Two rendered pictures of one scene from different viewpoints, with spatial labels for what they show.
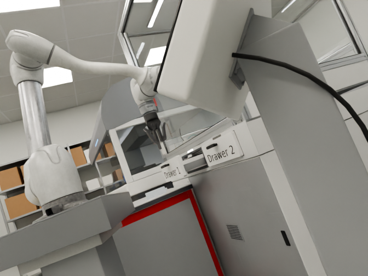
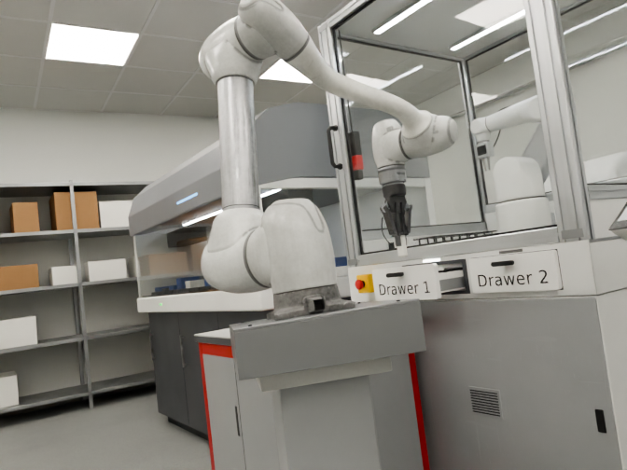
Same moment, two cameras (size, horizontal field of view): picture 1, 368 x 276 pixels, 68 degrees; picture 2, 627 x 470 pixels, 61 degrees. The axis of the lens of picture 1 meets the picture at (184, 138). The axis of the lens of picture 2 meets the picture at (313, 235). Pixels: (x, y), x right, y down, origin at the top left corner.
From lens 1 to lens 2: 72 cm
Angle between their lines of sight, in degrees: 10
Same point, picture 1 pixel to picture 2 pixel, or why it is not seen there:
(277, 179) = (610, 335)
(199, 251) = (404, 422)
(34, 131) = (245, 165)
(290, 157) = not seen: outside the picture
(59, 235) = (351, 342)
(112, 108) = (263, 148)
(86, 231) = (389, 347)
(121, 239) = not seen: hidden behind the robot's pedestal
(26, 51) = (271, 32)
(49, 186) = (309, 264)
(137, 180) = not seen: hidden behind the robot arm
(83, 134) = (99, 170)
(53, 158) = (315, 222)
